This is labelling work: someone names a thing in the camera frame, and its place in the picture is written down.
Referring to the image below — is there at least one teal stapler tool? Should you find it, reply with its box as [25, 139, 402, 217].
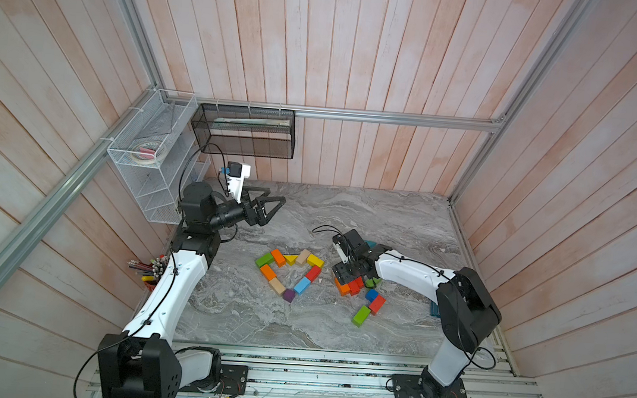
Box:
[430, 301, 440, 318]

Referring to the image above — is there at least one black mesh basket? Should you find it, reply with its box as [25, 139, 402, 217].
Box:
[191, 103, 297, 160]

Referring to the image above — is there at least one red pen holder cup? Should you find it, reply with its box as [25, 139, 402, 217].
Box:
[141, 275, 158, 292]

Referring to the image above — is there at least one natural wood block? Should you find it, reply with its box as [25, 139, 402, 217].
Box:
[269, 278, 287, 295]
[295, 250, 312, 265]

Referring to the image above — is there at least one yellow rectangular block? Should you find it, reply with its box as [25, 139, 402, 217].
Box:
[306, 254, 325, 270]

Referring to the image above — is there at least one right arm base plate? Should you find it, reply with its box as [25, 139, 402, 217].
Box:
[389, 374, 468, 398]

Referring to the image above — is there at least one red block front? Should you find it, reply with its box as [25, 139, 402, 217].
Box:
[305, 265, 321, 283]

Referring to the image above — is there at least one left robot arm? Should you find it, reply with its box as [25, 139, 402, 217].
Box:
[96, 182, 286, 398]

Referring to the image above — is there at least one orange block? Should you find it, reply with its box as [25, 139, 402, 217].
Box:
[271, 249, 287, 267]
[260, 264, 277, 281]
[335, 279, 350, 296]

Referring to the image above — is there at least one light blue block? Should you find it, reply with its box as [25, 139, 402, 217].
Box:
[294, 276, 311, 295]

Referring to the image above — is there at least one white wire shelf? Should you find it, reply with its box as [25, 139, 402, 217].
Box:
[107, 89, 199, 225]

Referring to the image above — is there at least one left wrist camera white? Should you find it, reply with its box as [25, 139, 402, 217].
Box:
[225, 162, 251, 203]

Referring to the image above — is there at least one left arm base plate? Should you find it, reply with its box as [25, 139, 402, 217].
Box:
[213, 364, 249, 397]

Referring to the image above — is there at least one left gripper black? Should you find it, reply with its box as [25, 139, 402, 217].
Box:
[207, 182, 287, 235]

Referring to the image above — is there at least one red block pair left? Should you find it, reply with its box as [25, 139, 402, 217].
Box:
[348, 281, 360, 295]

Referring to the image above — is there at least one green block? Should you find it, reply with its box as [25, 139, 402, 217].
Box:
[352, 305, 371, 327]
[364, 278, 382, 289]
[255, 253, 274, 267]

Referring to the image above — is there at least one yellow triangle block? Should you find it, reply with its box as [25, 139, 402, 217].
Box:
[285, 255, 298, 265]

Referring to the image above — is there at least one tape roll on shelf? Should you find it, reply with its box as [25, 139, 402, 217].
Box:
[129, 140, 168, 166]

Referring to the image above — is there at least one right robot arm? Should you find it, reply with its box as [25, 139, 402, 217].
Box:
[332, 230, 502, 398]

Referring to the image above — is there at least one blue cube block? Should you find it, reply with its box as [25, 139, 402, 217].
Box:
[366, 289, 380, 304]

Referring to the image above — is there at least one purple cube block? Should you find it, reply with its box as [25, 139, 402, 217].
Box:
[282, 288, 297, 303]

